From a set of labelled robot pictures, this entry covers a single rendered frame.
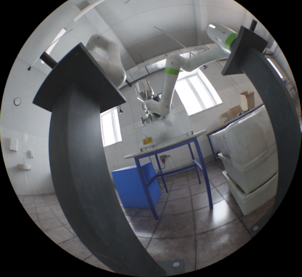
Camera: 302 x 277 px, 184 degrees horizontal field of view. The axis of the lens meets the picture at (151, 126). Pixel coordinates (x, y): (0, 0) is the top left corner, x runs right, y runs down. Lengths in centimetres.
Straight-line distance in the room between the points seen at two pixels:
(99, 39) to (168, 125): 97
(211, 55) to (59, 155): 85
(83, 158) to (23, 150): 362
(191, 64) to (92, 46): 77
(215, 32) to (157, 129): 93
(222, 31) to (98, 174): 70
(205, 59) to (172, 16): 359
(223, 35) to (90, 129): 63
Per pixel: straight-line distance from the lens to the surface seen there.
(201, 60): 79
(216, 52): 74
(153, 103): 81
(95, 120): 27
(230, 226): 86
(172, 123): 95
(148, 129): 99
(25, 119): 407
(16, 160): 378
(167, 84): 73
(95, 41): 80
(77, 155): 20
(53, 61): 32
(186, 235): 87
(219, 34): 57
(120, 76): 47
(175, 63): 73
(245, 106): 202
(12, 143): 374
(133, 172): 124
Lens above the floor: 70
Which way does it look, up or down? 17 degrees up
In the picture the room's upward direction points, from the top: 17 degrees counter-clockwise
